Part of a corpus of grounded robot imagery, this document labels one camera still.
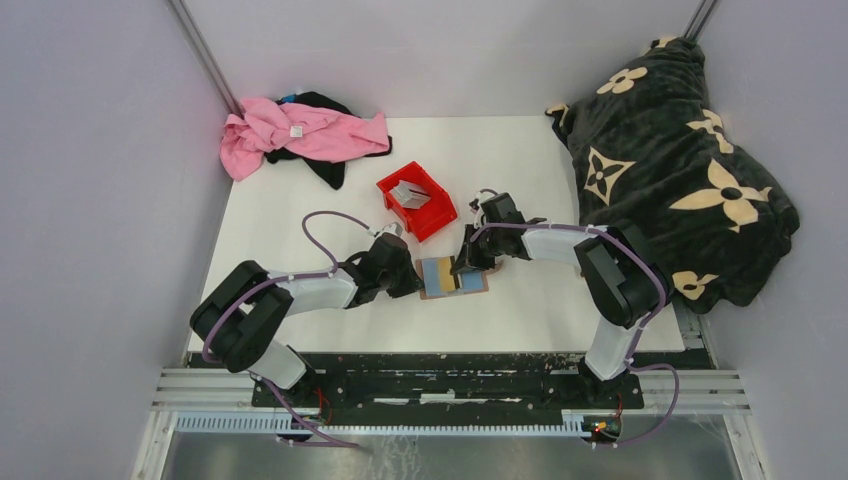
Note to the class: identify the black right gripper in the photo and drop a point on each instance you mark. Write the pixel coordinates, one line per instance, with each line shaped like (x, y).
(462, 262)

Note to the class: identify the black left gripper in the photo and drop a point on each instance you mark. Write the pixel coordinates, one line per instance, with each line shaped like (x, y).
(411, 285)

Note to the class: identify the tan leather card holder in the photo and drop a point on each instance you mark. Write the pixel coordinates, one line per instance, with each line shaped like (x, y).
(471, 283)

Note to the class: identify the red plastic bin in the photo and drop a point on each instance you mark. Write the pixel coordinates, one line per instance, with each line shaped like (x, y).
(423, 206)

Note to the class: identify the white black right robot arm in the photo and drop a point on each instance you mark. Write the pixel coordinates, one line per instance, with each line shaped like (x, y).
(625, 279)

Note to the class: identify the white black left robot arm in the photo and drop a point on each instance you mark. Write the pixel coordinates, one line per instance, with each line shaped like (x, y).
(239, 320)

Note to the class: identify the stack of credit cards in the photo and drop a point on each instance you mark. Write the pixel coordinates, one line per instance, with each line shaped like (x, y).
(410, 195)

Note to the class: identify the black floral blanket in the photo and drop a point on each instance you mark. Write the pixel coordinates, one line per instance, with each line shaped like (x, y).
(647, 147)

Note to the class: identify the pink cloth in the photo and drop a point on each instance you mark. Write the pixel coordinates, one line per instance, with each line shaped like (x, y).
(240, 151)

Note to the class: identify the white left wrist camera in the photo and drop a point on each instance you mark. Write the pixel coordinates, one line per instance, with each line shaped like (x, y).
(393, 228)

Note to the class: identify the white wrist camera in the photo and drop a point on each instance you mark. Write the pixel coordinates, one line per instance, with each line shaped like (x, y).
(475, 204)
(393, 228)

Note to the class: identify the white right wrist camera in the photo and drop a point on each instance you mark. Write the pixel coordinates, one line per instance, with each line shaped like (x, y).
(475, 204)

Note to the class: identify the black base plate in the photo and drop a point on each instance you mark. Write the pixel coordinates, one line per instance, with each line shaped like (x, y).
(558, 380)

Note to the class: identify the aluminium rail frame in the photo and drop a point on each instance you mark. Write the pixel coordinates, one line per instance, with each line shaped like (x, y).
(203, 426)

